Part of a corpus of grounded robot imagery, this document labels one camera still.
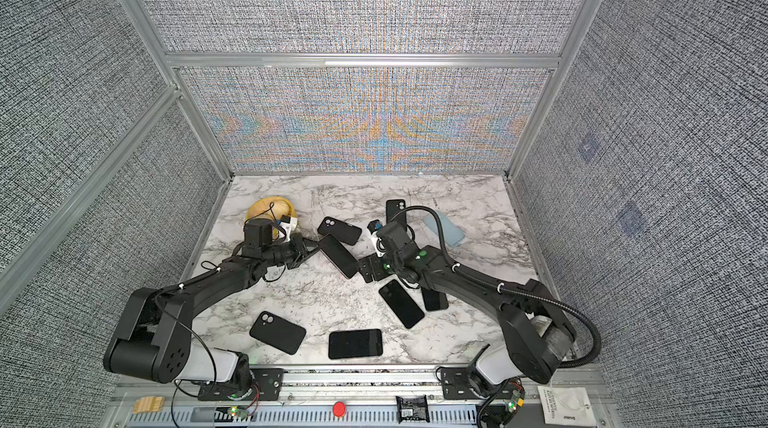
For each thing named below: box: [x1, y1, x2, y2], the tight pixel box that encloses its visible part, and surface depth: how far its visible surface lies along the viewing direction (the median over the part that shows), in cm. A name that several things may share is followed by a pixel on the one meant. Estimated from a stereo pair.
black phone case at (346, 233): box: [317, 216, 362, 245], surface depth 106 cm
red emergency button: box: [332, 401, 347, 417], surface depth 70 cm
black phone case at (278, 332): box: [249, 310, 307, 355], surface depth 84 cm
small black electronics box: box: [395, 395, 430, 424], surface depth 70 cm
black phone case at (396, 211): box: [386, 199, 407, 231], surface depth 112 cm
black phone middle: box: [378, 279, 425, 329], surface depth 90 cm
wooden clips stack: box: [132, 396, 165, 413], surface depth 71 cm
